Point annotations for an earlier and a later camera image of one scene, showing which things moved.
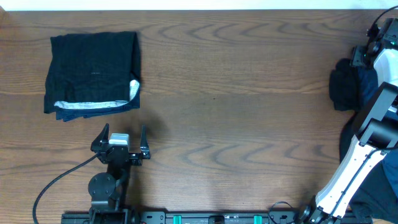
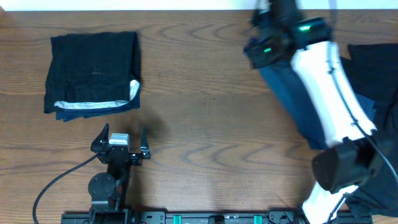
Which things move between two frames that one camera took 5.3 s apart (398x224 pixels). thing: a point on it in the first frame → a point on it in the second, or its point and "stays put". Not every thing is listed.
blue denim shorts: x=367 y=86 → x=293 y=94
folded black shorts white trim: x=88 y=74 stays put
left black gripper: x=145 y=153 stays put
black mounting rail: x=209 y=218 stays put
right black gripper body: x=360 y=58 → x=261 y=55
